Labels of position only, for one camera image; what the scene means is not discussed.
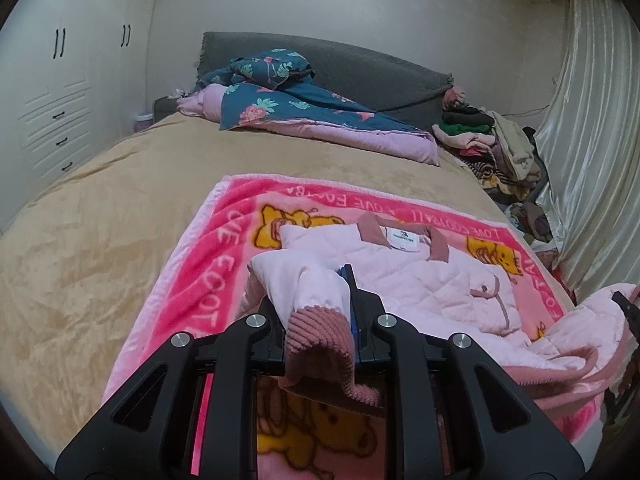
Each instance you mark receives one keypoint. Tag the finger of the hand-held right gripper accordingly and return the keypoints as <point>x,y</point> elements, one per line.
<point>627,305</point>

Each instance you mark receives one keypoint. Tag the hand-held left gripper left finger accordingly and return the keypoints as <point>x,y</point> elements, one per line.
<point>235,355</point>

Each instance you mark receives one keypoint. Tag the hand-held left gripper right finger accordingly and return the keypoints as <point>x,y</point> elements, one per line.
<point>354,320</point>

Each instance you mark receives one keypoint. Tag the pink quilted jacket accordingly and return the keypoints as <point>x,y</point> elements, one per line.
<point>400,270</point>

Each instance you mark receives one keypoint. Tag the dark patterned clothes heap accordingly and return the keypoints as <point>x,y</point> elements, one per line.
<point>535,220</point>

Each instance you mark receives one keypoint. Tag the pile of mixed clothes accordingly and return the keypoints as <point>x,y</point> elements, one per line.
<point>480,135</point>

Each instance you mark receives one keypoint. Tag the pink printed bear blanket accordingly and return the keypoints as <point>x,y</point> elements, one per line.
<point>210,260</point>

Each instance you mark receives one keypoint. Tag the cream satin curtain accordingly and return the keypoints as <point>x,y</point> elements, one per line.
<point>590,110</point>

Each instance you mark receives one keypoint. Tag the tan bed cover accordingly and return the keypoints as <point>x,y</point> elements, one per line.
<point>125,185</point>

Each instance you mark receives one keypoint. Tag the teal floral quilt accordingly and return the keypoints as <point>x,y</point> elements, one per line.
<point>300,105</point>

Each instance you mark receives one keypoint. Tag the grey padded headboard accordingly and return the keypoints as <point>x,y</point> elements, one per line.
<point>375,75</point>

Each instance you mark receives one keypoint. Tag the purple bin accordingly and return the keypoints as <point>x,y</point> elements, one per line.
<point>142,122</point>

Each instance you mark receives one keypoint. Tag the grey bedside table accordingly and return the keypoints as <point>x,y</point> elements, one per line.
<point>170,107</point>

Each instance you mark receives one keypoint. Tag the white wardrobe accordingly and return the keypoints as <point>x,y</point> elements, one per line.
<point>75,85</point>

